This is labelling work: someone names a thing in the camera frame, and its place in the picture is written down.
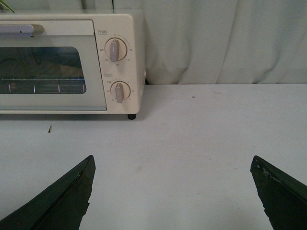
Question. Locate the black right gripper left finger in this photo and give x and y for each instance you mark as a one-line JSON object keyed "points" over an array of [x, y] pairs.
{"points": [[61, 206]]}

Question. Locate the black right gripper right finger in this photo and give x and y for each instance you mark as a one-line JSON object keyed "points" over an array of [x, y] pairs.
{"points": [[283, 197]]}

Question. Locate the oven glass door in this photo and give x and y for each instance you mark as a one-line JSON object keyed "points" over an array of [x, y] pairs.
{"points": [[57, 70]]}

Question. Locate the grey door handle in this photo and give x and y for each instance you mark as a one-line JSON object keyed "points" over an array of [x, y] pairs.
{"points": [[20, 30]]}

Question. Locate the cream toaster oven body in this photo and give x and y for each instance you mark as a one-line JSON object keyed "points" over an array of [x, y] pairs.
{"points": [[127, 25]]}

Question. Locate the lower timer knob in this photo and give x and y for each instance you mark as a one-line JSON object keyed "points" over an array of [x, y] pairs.
{"points": [[120, 91]]}

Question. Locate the upper temperature knob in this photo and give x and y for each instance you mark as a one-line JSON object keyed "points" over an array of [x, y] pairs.
{"points": [[116, 49]]}

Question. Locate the white curtain backdrop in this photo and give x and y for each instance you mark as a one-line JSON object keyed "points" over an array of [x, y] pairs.
{"points": [[221, 41]]}

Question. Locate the green plant leaves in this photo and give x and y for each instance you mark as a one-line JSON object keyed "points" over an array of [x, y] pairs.
{"points": [[4, 5]]}

